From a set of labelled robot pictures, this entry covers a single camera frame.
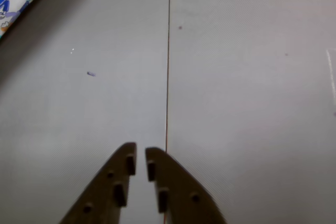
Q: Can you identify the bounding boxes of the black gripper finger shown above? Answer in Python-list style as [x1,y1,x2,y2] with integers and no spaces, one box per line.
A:
[145,147,228,224]
[59,142,138,224]

